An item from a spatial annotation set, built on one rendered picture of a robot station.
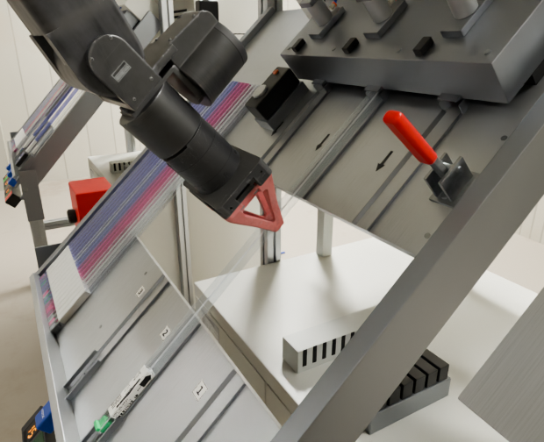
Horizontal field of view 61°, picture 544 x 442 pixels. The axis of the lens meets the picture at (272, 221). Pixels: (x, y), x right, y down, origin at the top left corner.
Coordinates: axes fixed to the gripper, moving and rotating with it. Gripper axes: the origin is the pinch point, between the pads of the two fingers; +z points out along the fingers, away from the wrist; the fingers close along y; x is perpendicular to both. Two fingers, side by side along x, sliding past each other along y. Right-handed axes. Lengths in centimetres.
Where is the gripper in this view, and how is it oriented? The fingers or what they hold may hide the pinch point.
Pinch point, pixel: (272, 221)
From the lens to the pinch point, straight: 52.7
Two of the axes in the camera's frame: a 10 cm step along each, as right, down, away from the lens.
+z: 6.0, 5.5, 5.8
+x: -6.3, 7.7, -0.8
